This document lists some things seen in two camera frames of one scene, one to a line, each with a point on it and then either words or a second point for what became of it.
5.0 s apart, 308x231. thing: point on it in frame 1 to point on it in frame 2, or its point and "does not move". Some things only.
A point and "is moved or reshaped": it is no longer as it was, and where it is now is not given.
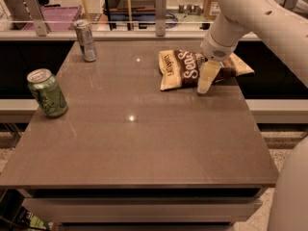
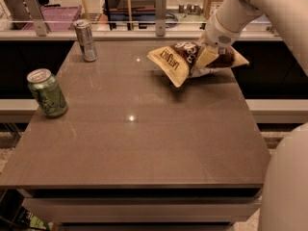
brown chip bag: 183,68 is moved or reshaped
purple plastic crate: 58,17 does not move
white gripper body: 214,51 to 218,36
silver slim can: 86,38 does not move
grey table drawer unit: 144,208 does not move
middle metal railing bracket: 160,13 does not move
